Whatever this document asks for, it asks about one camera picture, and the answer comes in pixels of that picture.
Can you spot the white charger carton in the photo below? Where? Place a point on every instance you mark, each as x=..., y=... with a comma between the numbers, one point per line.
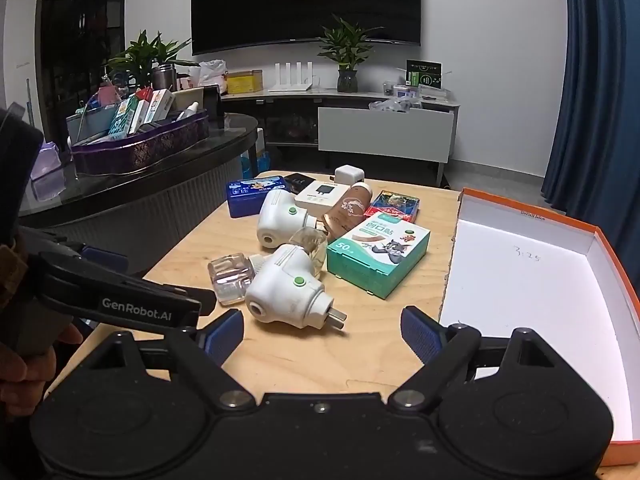
x=320, y=197

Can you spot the white router with antennas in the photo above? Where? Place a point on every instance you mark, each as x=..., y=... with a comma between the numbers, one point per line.
x=295, y=82

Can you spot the green leafy plant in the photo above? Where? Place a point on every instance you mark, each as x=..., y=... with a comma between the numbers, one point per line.
x=145, y=55

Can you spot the teal bandage box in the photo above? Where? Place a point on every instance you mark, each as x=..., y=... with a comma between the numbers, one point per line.
x=380, y=255

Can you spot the white plastic bag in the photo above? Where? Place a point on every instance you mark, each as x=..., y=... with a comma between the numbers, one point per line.
x=212, y=72

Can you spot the black plug charger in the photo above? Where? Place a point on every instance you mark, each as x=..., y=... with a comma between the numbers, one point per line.
x=300, y=181

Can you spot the blue curtain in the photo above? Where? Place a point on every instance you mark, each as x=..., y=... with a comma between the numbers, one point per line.
x=595, y=85

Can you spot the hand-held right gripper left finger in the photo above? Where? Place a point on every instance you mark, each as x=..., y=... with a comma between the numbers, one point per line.
x=225, y=336

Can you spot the white cabinet drawer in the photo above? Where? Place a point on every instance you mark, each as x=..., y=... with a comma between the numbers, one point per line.
x=385, y=132

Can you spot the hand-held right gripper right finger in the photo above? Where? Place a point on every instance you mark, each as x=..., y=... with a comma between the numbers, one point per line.
x=420, y=336

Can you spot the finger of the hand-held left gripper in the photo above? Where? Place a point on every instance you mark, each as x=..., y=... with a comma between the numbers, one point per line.
x=107, y=259
x=196, y=300

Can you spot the clear liquid refill bottle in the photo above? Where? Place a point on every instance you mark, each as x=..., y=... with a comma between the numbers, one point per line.
x=230, y=277

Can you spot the purple patterned tray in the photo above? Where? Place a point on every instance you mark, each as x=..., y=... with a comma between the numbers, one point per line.
x=140, y=147

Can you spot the red blue playing card box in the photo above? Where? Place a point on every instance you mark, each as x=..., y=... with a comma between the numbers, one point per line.
x=395, y=205

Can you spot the green black box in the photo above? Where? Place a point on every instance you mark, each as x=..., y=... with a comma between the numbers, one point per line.
x=424, y=72

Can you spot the pale purple packet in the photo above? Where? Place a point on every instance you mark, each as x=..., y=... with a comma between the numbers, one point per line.
x=46, y=162

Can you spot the small white dropper bottle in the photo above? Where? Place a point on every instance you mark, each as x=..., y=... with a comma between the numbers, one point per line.
x=187, y=111

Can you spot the clear crumpled plastic bag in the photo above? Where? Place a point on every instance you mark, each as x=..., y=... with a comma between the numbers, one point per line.
x=390, y=105

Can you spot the blue plastic bag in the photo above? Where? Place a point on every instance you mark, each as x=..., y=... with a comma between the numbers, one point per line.
x=247, y=165

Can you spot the cream cup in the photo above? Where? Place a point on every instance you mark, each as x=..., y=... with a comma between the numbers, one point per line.
x=187, y=99

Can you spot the blue cartoon print box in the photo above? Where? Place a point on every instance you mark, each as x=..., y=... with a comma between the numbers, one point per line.
x=250, y=195

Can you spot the dark display cabinet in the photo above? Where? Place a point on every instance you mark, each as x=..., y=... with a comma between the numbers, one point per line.
x=75, y=50

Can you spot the black wall television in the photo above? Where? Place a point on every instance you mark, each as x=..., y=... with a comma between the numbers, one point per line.
x=300, y=0

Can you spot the person's left hand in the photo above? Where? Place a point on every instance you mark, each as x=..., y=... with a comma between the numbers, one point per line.
x=25, y=375

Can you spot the blue white small box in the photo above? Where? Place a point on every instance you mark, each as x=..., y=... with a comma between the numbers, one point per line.
x=405, y=92

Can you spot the potted plant in dark vase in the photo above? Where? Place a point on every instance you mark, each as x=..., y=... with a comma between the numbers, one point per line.
x=347, y=50

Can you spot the white plug charger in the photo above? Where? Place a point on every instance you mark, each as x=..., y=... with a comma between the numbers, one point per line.
x=349, y=175

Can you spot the orange cardboard box white inside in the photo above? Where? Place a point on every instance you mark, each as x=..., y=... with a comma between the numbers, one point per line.
x=525, y=285

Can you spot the white foam box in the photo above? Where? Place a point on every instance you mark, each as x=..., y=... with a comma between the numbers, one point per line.
x=263, y=150

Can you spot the white orange medicine box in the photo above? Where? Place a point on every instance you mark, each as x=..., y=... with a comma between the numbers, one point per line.
x=159, y=106

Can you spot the yellow box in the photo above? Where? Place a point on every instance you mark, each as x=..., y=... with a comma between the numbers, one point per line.
x=245, y=82

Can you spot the white plug-in mosquito heater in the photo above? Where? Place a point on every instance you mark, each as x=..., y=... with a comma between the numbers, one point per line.
x=280, y=220
x=285, y=290

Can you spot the green white medicine box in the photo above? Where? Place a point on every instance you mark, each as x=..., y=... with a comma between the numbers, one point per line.
x=122, y=117

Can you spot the clear acrylic holder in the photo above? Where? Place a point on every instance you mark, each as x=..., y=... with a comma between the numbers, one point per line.
x=434, y=92

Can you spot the black oval table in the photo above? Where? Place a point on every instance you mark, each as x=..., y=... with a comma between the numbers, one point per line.
x=125, y=210

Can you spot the bronze cosmetic bottle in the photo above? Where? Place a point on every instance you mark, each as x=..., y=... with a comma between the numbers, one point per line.
x=345, y=210

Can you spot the low television cabinet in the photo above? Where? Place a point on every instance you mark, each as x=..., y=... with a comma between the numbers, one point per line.
x=290, y=120

